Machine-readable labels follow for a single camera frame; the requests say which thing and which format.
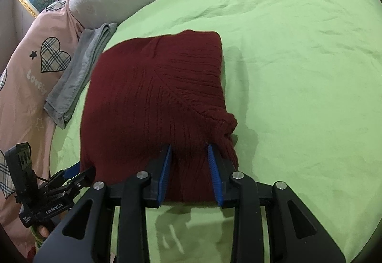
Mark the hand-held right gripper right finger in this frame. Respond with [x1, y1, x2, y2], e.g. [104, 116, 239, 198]
[207, 144, 347, 263]

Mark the dark red knit sweater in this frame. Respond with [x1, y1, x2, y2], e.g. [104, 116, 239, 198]
[80, 29, 239, 204]

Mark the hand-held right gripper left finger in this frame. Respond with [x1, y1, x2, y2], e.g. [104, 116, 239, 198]
[33, 144, 174, 263]

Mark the person's left hand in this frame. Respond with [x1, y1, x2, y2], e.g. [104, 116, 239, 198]
[31, 219, 53, 240]

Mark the grey folded towel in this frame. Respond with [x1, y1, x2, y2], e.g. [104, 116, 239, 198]
[44, 22, 118, 129]

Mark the pink pillow with plaid heart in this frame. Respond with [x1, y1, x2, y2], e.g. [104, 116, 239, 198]
[0, 0, 87, 252]

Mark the light green bed sheet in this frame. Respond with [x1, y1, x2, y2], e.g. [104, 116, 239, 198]
[49, 0, 382, 263]

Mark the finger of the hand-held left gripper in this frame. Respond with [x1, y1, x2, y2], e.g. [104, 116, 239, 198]
[67, 168, 96, 192]
[49, 161, 82, 185]

